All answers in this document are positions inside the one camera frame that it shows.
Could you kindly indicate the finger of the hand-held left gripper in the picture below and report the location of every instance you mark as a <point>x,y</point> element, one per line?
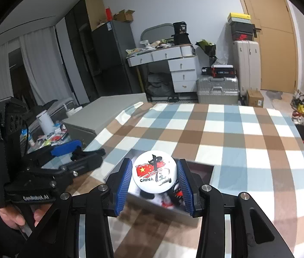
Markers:
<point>65,147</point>
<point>87,158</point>

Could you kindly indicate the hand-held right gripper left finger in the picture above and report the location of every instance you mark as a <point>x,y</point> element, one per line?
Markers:
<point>122,190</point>

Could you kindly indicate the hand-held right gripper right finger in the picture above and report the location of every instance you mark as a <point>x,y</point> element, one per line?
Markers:
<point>185,190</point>

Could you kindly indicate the grey rectangular box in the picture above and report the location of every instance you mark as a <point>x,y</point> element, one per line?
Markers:
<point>168,216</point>

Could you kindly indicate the white round flag badge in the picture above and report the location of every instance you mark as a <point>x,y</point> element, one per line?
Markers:
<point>154,170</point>

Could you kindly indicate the person's left hand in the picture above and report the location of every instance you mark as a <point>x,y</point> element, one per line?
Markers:
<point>9,216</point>

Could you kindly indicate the clutter on side table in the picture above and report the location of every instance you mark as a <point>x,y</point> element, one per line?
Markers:
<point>49,139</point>

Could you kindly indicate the white cylindrical humidifier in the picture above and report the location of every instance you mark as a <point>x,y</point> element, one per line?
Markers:
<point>45,121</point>

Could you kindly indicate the white cup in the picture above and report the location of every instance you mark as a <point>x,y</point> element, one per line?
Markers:
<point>72,112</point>

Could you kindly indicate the grey metal cabinet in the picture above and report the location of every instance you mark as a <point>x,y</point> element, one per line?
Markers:
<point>106,107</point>

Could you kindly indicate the checked tablecloth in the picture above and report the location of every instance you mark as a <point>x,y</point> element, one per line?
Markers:
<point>248,139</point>

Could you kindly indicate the white curtains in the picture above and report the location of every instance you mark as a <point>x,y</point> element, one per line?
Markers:
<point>39,67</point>

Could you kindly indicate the dark brown wardrobe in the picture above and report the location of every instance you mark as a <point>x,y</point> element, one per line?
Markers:
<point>82,45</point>

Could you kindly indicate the grey refrigerator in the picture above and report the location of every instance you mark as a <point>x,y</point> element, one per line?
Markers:
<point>114,56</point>

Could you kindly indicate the black bag under desk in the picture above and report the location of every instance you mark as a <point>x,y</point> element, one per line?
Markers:
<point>160,84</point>

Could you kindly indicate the silver ribbed suitcase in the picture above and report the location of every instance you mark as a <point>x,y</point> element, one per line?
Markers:
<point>217,90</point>

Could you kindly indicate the cardboard box on floor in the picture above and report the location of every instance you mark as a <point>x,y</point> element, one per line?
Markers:
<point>254,99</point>

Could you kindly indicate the small black box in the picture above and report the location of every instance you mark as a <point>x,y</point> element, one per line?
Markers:
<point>206,71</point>

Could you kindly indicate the white desk with drawers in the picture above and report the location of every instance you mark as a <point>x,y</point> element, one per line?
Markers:
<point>184,70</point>

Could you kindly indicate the black and red box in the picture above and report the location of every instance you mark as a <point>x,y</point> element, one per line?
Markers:
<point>223,71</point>

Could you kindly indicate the clutter on desk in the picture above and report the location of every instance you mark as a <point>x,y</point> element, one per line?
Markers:
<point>152,45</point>

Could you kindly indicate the white tall suitcase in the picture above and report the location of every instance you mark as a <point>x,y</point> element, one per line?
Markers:
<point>246,64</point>

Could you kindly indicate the red can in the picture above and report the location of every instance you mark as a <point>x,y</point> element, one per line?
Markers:
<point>108,14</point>

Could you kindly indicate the open cardboard boxes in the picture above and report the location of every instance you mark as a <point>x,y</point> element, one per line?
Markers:
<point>123,16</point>

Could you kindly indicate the grey metal chair back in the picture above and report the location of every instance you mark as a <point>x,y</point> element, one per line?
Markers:
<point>154,31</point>

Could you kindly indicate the dark wrapped bouquet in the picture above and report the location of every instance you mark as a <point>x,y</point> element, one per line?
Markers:
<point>208,48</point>

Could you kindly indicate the black box on desk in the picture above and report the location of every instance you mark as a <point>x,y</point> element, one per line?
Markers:
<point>181,32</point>

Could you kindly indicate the black shoebox with red logo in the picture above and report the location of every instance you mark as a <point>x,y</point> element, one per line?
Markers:
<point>244,36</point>

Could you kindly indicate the wooden door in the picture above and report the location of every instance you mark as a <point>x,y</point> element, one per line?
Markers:
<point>273,45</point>

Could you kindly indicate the yellow lid shoebox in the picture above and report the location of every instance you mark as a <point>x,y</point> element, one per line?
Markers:
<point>238,17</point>

